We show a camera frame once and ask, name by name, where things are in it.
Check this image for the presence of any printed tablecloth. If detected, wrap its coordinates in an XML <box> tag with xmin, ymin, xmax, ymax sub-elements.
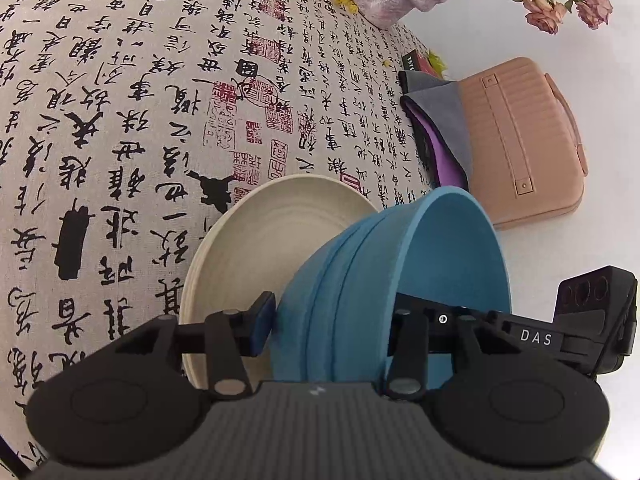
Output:
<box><xmin>0</xmin><ymin>0</ymin><xmax>451</xmax><ymax>471</ymax></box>

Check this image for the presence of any cream round plate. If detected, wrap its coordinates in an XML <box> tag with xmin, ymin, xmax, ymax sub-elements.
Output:
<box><xmin>179</xmin><ymin>174</ymin><xmax>393</xmax><ymax>392</ymax></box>

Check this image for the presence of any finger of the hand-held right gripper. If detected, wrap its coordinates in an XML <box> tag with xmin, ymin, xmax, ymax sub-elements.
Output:
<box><xmin>395</xmin><ymin>292</ymin><xmax>567</xmax><ymax>364</ymax></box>

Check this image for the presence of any dark red book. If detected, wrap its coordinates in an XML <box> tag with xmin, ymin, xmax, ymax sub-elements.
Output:
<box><xmin>400</xmin><ymin>50</ymin><xmax>443</xmax><ymax>79</ymax></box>

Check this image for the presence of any grey and purple cloth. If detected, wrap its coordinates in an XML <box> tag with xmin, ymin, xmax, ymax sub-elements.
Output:
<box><xmin>398</xmin><ymin>71</ymin><xmax>475</xmax><ymax>188</ymax></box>

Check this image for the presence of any pink ribbed case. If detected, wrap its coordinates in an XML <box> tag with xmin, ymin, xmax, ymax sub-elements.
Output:
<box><xmin>457</xmin><ymin>56</ymin><xmax>589</xmax><ymax>231</ymax></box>

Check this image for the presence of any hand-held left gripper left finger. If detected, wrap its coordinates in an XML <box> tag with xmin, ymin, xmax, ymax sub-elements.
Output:
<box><xmin>114</xmin><ymin>291</ymin><xmax>277</xmax><ymax>402</ymax></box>

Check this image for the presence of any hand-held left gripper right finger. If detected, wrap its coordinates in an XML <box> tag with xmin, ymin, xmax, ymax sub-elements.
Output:
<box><xmin>382</xmin><ymin>309</ymin><xmax>501</xmax><ymax>402</ymax></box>

